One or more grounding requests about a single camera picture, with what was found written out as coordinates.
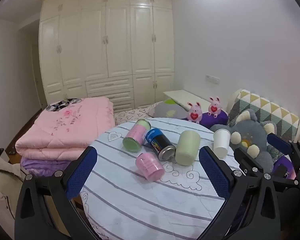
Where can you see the cream white wardrobe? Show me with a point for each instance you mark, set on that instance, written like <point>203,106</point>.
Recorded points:
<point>102,42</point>

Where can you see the pink and green cup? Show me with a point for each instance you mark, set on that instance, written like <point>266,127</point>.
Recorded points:
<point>136,135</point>

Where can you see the grey plush toy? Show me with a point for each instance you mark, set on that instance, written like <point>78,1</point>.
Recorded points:
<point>249,132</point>

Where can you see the folded purple blanket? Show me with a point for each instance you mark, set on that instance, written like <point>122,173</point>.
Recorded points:
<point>45,166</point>

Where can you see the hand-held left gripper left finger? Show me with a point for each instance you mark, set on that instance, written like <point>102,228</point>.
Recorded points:
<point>81,172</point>

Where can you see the white bedside table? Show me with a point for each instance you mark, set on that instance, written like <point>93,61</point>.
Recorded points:
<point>182,96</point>

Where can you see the dark patterned cloth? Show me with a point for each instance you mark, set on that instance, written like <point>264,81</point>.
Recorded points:
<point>58,103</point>

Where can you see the purple cushion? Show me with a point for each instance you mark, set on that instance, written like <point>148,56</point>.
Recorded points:
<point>214,120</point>

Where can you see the folded pink quilt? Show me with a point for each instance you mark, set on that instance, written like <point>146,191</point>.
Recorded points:
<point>65,130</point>

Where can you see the white wall sockets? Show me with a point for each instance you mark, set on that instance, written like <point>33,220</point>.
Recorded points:
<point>212,79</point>

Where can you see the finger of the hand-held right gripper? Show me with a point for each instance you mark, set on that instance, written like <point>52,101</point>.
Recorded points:
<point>279,142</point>
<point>246,160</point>

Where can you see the beige jacket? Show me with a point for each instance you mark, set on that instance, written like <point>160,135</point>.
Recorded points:
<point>2,192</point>

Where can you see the striped white tablecloth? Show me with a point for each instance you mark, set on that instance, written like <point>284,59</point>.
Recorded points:
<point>130,205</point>

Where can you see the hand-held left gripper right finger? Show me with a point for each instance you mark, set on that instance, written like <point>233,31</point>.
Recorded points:
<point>214,172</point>

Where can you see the light green cup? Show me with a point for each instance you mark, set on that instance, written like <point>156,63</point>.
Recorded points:
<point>187,148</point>

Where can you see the triangle pattern pillow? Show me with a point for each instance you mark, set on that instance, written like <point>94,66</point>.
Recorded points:
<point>269,110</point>

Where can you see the grey and green cushion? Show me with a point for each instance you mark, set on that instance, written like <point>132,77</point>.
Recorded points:
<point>168,110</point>

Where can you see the pink bunny plush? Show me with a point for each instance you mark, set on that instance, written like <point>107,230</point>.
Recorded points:
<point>214,107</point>
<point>194,113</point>

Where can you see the white paper cup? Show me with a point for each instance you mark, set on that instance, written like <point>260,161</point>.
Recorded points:
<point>221,143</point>

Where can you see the black printed cup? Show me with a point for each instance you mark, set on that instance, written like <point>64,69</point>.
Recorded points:
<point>158,142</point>

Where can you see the heart print bed sheet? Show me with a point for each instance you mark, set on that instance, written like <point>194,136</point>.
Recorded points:
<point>132,115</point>

